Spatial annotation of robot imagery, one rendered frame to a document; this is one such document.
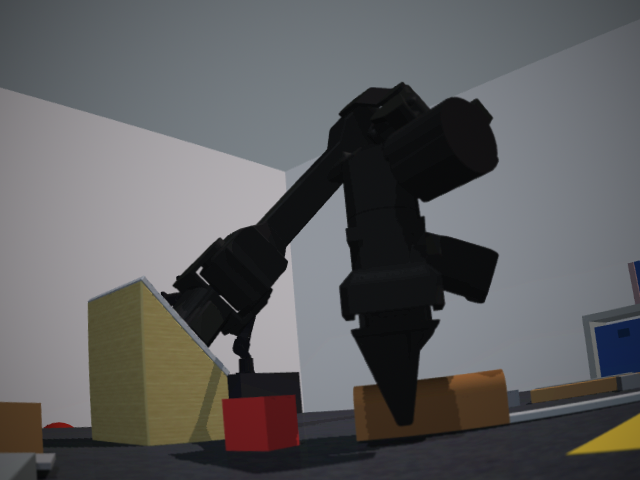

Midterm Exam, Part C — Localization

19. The red cube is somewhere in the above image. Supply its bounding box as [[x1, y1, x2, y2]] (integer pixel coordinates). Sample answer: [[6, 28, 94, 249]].
[[222, 395, 299, 452]]

